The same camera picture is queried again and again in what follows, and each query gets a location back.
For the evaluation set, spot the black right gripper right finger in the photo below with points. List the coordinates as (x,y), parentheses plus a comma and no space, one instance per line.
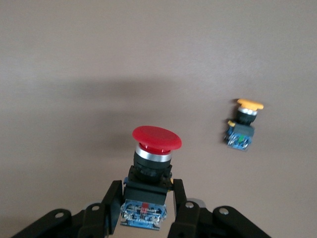
(198,223)

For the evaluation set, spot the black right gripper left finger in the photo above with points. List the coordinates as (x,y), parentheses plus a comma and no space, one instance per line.
(74,223)

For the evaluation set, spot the red mushroom push button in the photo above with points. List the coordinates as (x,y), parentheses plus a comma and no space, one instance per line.
(153,138)

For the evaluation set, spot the yellow mushroom push button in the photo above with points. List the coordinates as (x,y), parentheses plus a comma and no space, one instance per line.
(244,129)

